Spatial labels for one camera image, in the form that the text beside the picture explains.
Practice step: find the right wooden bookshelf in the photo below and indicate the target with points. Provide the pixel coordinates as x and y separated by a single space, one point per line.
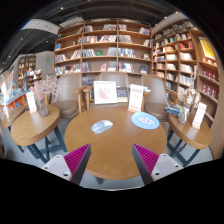
180 50

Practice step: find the left beige armchair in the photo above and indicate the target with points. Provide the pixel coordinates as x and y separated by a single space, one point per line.
69 95

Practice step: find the round wooden centre table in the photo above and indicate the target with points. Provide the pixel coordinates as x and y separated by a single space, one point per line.
111 156

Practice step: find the right beige armchair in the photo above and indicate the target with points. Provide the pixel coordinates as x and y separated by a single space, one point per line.
155 102

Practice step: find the beige armchair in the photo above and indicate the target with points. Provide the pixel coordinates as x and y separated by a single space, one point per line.
155 102
120 78
69 95

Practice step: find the wooden bookshelf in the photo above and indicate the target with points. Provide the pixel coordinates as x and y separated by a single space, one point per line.
104 45
180 50

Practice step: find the white picture display card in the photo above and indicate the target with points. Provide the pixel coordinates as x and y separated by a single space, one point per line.
105 92

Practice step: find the white table sign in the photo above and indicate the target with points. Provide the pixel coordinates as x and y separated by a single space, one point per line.
31 102
198 118

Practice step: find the left white table sign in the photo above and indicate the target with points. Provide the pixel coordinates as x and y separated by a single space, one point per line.
31 102

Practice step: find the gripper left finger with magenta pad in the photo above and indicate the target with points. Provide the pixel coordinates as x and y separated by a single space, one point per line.
72 166

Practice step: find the vase with dried flowers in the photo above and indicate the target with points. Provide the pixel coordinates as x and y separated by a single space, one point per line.
42 90
189 97

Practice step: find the middle beige armchair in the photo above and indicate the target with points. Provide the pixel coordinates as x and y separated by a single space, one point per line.
120 78

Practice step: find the round blue mouse pad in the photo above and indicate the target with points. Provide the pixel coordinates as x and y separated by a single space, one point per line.
145 121

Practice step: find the small framed book display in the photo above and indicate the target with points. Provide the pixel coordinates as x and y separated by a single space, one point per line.
122 94

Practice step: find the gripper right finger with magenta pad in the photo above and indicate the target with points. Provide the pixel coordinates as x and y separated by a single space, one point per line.
152 166

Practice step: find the stacked books on right table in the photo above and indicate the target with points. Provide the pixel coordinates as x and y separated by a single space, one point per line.
173 110

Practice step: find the round wooden table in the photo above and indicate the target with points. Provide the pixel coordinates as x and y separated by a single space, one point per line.
111 156
31 130
196 138

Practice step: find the right white table sign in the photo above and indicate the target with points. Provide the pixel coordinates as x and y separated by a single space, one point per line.
198 118

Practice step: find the round wooden right table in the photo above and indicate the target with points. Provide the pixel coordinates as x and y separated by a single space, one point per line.
196 138

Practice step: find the round wooden left table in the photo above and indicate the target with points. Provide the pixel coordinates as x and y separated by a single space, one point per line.
31 130

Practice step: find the centre wooden bookshelf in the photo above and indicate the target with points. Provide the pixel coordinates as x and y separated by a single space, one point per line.
104 45

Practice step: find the white computer mouse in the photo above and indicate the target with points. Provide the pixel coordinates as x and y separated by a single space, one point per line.
101 126

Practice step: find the left vase with dried flowers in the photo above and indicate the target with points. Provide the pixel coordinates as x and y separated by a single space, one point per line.
42 90

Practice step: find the white red sign stand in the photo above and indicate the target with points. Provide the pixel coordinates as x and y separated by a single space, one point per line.
135 98

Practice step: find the right vase with dried flowers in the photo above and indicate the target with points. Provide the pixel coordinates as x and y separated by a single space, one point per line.
189 97

